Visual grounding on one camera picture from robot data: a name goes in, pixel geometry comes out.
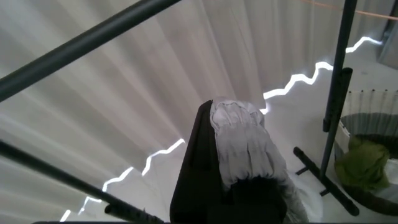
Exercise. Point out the pink clothes hanger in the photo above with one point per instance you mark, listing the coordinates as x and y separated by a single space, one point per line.
373 14

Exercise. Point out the green garment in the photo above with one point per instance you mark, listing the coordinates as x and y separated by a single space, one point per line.
363 165

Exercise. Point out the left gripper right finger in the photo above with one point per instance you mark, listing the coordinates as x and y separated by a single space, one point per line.
258 202

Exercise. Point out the white laundry basket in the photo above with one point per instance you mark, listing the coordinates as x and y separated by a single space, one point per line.
370 105

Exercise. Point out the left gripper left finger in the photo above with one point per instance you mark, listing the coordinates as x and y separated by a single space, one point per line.
196 174

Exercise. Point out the white curtain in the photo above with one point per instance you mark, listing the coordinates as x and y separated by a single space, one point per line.
140 102

